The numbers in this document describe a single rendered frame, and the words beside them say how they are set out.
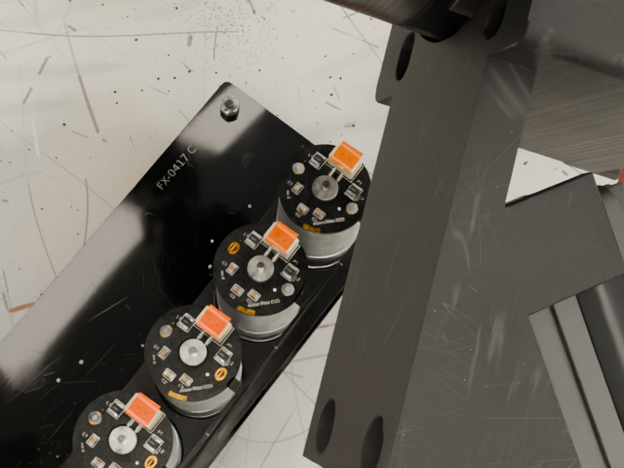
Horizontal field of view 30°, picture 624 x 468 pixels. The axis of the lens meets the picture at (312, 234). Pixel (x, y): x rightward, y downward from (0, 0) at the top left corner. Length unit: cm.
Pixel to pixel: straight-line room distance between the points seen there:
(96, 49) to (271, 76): 6
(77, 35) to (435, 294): 24
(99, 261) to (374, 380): 19
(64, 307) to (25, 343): 2
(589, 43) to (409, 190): 4
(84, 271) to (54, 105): 6
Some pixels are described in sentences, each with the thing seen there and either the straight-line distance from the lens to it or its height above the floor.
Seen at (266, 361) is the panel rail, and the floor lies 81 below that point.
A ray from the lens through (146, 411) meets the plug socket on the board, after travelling 29.
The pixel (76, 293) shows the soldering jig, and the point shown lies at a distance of 36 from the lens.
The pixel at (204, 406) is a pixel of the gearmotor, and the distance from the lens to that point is 32.
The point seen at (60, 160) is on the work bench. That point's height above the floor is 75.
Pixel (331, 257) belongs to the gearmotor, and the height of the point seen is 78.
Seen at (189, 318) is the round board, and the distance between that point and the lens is 30.
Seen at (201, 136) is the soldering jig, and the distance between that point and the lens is 37.
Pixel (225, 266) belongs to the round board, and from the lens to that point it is 31.
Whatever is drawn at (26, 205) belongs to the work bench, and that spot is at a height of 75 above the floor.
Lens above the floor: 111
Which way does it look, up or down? 75 degrees down
